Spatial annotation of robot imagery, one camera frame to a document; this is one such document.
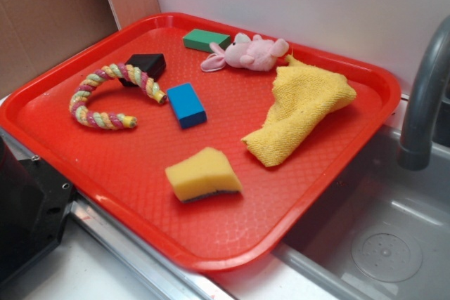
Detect blue rectangular block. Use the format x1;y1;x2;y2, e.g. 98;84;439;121
167;83;207;129

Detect black box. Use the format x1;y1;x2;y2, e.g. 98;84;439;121
117;53;167;88

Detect green rectangular sponge block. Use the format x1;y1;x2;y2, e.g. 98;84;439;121
182;29;231;53

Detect multicolour twisted rope toy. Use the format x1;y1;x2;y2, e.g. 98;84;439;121
69;63;167;131

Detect grey faucet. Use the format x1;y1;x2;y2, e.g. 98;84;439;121
397;18;449;171

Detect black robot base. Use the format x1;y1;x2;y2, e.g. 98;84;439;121
1;141;75;286

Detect grey sink basin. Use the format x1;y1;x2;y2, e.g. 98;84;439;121
274;126;449;299

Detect pink plush toy animal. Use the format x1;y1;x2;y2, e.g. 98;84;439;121
200;33;289;72

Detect brown cardboard panel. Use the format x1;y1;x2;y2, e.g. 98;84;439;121
1;0;160;97

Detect red plastic tray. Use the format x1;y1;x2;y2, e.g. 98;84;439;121
1;13;401;272

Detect yellow terry cloth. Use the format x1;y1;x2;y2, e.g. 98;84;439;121
241;55;356;167

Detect yellow sponge with scrub pad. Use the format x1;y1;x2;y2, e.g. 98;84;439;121
165;147;243;202

